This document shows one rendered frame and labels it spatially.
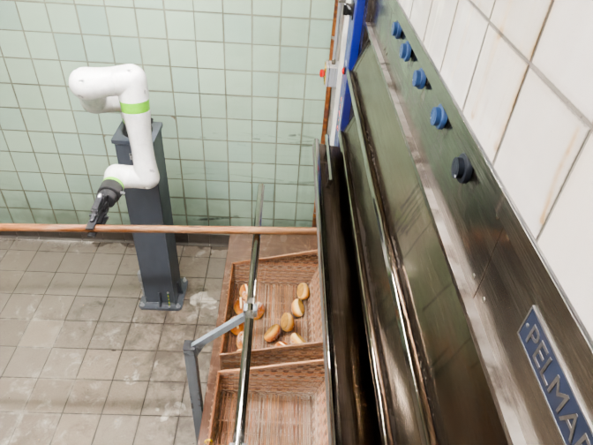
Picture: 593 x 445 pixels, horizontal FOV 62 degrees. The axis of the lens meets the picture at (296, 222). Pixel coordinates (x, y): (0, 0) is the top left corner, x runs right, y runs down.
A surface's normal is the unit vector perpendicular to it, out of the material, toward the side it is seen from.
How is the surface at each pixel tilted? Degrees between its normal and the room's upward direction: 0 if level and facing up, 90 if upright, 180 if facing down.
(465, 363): 70
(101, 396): 0
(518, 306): 91
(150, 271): 90
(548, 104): 90
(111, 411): 0
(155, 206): 90
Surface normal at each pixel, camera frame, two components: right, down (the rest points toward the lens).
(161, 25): 0.00, 0.64
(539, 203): -1.00, -0.04
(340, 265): 0.21, -0.76
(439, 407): -0.92, -0.30
